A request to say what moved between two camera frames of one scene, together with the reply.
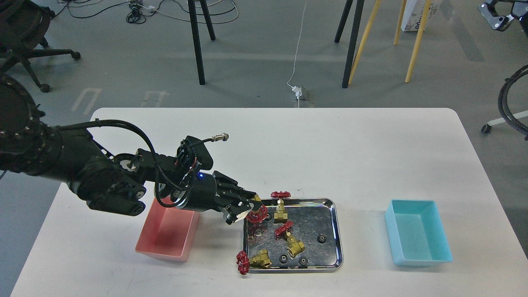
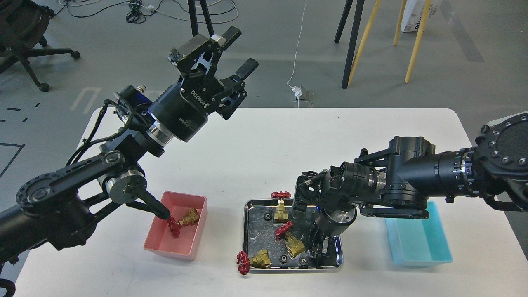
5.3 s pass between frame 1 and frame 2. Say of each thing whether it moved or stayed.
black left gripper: moved
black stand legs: stayed
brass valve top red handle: stayed
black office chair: stayed
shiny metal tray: stayed
